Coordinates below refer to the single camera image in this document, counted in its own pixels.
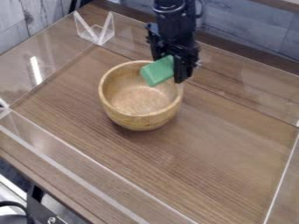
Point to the clear acrylic corner bracket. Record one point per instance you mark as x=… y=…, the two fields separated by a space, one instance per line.
x=97 y=34

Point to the green rectangular block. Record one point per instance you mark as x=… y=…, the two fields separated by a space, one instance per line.
x=158 y=71

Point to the wooden bowl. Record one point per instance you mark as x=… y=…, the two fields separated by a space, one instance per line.
x=134 y=105

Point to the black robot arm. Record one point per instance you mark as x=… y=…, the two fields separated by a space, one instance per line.
x=177 y=5

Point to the black table leg bracket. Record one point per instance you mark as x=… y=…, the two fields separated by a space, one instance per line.
x=41 y=214

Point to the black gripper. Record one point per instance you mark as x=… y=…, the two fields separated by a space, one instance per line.
x=170 y=36

